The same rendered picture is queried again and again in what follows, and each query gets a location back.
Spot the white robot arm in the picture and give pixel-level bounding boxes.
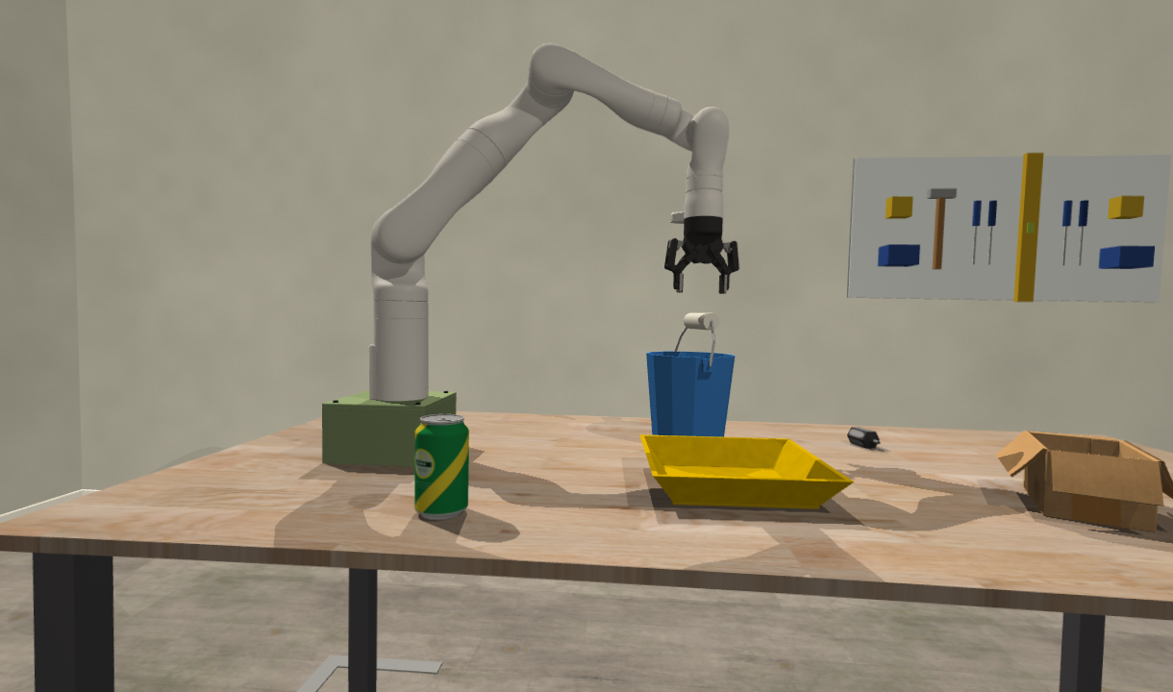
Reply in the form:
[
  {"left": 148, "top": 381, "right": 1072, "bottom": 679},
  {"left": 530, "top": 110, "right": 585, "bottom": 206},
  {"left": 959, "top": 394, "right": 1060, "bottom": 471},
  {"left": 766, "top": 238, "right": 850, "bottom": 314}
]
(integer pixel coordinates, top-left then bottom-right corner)
[{"left": 369, "top": 43, "right": 728, "bottom": 401}]

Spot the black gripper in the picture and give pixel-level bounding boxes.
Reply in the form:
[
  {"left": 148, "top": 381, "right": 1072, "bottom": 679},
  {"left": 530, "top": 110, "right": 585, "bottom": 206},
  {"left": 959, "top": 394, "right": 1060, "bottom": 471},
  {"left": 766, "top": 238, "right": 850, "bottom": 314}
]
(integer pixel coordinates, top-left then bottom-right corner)
[{"left": 664, "top": 216, "right": 739, "bottom": 294}]

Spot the brown cardboard box with flaps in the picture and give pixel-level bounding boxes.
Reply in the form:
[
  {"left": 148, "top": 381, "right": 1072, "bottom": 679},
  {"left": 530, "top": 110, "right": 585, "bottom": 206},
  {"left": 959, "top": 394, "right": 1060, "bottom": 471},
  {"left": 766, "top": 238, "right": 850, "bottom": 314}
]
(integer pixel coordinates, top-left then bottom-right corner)
[{"left": 995, "top": 430, "right": 1173, "bottom": 532}]

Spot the green drink can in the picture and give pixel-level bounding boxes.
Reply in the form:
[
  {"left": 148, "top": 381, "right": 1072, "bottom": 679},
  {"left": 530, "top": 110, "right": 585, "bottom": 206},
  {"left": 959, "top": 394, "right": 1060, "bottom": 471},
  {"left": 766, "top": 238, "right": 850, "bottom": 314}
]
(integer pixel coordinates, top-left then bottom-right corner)
[{"left": 414, "top": 414, "right": 469, "bottom": 520}]

